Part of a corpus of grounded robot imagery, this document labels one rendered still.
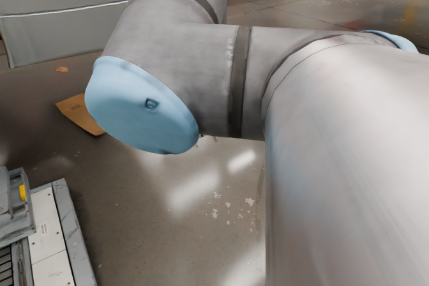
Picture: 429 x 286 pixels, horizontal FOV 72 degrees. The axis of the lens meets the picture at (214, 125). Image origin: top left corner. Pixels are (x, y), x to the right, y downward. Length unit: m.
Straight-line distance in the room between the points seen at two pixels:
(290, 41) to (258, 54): 0.02
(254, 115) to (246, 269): 1.13
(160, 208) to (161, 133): 1.27
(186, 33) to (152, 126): 0.07
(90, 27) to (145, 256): 0.90
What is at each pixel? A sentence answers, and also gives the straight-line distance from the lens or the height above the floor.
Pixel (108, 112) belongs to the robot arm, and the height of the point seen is 1.03.
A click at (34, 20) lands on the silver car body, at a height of 0.88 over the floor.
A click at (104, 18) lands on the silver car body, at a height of 0.85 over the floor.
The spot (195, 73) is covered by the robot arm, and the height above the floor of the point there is 1.05.
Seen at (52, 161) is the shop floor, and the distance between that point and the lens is 1.93.
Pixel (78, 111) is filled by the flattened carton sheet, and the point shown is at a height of 0.01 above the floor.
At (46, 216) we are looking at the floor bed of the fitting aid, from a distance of 1.52.
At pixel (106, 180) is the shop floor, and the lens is 1.68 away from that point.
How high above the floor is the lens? 1.14
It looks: 36 degrees down
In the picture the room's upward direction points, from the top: straight up
